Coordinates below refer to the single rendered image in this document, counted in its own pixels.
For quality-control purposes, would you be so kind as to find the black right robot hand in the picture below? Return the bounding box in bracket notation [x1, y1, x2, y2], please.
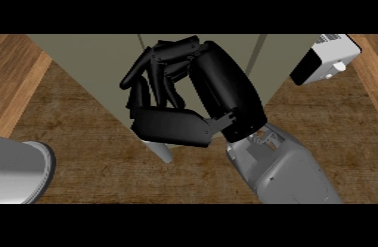
[118, 35, 269, 148]

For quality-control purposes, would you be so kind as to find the olive grey cabinet door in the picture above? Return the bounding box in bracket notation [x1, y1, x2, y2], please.
[25, 34, 322, 159]

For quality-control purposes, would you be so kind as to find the white and black appliance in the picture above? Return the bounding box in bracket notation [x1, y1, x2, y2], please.
[288, 34, 363, 87]

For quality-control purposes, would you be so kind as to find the pale wooden board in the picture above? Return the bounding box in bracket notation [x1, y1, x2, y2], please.
[0, 34, 55, 139]
[347, 34, 378, 113]

